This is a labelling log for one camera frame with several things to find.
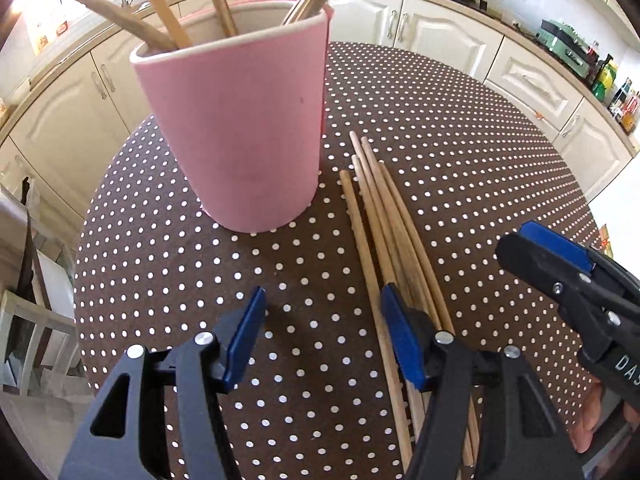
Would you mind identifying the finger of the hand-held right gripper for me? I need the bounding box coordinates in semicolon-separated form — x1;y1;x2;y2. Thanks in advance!
495;232;601;323
517;220;608;277

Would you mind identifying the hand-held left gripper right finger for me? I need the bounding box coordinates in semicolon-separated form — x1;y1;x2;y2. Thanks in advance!
381;282;583;480

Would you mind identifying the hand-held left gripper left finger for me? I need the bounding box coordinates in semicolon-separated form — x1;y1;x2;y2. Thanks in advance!
70;286;268;480

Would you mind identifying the pink cup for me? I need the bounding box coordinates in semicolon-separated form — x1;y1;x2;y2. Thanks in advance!
130;0;335;233

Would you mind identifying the person's right hand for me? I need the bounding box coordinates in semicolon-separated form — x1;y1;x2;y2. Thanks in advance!
571;377;631;454

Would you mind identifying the brown polka dot tablecloth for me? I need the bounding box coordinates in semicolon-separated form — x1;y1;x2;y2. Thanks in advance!
74;41;601;480

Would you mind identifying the dark sauce bottle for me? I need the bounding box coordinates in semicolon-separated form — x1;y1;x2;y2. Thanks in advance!
612;77;632;116

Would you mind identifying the green and yellow bottle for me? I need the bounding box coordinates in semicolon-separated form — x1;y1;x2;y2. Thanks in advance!
592;57;619;101

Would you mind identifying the green electric cooker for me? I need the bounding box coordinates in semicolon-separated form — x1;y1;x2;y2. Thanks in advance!
536;19;596;78

